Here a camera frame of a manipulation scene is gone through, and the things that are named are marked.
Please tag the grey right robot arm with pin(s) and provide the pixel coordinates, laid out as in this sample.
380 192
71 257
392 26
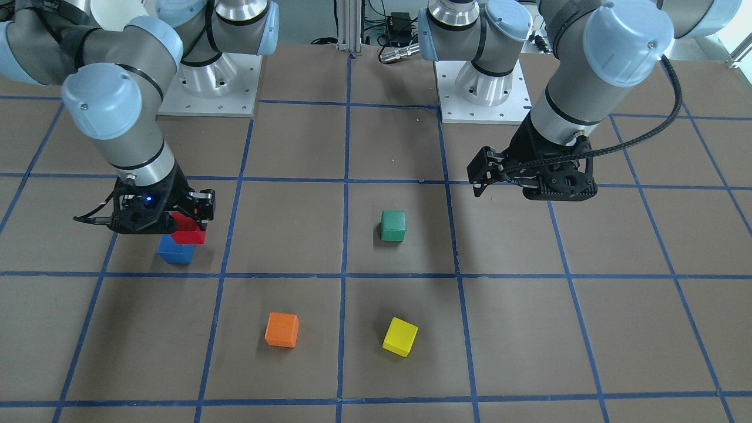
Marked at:
113 83

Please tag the blue wooden block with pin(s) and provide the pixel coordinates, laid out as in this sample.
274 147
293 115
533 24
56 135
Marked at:
174 253

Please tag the aluminium frame post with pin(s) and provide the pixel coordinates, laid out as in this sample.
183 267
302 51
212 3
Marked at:
348 19

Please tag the yellow wooden block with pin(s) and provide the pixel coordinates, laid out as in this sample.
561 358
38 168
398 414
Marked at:
400 337

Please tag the red wooden block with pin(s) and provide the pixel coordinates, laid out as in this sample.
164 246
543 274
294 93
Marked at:
188 231

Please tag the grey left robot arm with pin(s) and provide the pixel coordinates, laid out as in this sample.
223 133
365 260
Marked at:
604 49

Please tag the orange wooden block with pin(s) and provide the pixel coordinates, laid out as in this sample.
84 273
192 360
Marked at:
282 330

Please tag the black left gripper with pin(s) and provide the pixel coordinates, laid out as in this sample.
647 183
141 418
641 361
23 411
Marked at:
524 148

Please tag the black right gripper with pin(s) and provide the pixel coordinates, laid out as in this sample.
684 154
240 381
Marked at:
177 189

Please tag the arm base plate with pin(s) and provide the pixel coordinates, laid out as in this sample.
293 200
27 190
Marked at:
225 88
467 96

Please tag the green wooden block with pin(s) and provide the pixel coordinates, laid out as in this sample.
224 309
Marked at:
393 226

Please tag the brown paper table cover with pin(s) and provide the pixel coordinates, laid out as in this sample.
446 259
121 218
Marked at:
633 306

